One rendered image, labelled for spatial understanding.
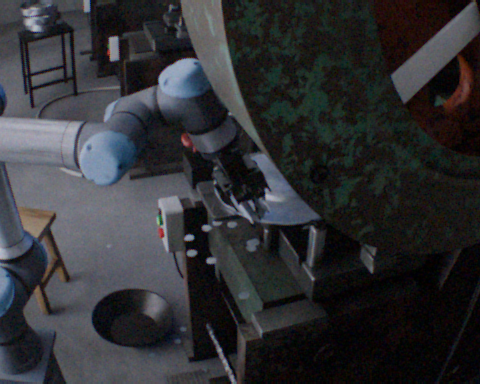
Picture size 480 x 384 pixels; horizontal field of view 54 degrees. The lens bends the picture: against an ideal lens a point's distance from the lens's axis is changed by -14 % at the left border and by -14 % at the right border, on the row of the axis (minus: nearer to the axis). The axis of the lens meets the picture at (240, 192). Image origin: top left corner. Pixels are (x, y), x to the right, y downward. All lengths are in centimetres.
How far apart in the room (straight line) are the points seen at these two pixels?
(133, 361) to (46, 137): 114
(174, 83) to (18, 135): 26
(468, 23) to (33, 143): 65
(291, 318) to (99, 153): 51
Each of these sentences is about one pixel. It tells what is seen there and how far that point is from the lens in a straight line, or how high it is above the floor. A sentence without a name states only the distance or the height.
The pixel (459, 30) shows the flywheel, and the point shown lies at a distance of 65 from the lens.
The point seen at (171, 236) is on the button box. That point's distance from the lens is 140.
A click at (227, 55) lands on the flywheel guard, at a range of 49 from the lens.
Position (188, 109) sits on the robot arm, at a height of 105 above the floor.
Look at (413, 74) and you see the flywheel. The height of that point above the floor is 120.
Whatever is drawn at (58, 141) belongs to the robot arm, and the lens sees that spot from 80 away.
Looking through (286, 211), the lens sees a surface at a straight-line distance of 108.
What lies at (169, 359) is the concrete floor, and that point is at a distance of 181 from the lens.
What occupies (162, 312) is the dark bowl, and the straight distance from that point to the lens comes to 192.
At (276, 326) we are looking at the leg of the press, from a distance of 103.
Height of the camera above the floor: 138
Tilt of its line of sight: 32 degrees down
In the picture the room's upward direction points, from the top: 1 degrees clockwise
